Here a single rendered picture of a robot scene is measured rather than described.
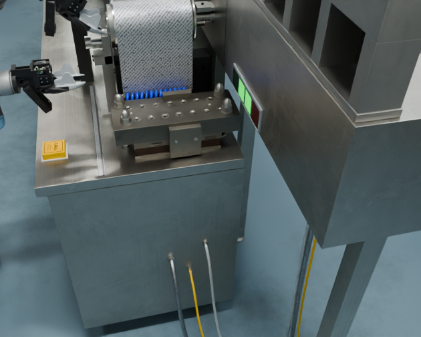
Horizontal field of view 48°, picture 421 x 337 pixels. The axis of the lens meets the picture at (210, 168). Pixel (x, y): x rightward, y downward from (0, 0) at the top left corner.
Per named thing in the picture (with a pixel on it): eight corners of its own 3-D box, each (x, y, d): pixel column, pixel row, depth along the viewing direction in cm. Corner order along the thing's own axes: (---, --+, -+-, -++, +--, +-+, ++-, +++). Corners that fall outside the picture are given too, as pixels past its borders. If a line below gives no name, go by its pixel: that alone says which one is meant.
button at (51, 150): (43, 147, 154) (42, 141, 153) (65, 144, 156) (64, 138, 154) (43, 160, 149) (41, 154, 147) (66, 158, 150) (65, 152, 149)
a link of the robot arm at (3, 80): (1, 100, 143) (3, 87, 149) (17, 99, 144) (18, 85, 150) (-6, 79, 138) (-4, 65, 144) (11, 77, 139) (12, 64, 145)
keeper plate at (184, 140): (169, 154, 151) (168, 126, 144) (199, 150, 153) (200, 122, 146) (170, 159, 150) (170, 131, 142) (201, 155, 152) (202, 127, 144)
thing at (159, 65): (123, 95, 157) (117, 45, 145) (192, 88, 161) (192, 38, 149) (123, 97, 156) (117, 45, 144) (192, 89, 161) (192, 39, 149)
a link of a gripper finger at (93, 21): (113, 25, 142) (85, 7, 137) (101, 40, 144) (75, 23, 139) (112, 21, 144) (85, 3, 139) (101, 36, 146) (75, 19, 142)
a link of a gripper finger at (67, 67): (82, 63, 148) (53, 67, 145) (85, 79, 152) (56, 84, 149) (80, 58, 150) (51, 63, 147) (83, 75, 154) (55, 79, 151)
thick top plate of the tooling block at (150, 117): (111, 117, 156) (109, 101, 152) (227, 103, 164) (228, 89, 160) (115, 146, 144) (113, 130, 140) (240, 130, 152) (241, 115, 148)
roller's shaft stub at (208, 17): (190, 21, 154) (190, 7, 151) (210, 19, 155) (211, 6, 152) (193, 26, 151) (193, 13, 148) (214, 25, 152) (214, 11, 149)
